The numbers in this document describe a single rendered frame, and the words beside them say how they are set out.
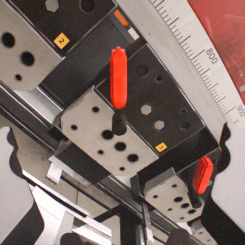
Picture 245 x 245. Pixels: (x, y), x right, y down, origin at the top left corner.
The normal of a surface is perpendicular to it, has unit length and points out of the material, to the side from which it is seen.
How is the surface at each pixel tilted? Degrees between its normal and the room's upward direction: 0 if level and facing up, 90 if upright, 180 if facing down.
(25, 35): 90
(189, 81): 90
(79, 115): 90
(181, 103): 90
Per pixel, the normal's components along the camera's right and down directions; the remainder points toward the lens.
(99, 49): 0.04, 0.50
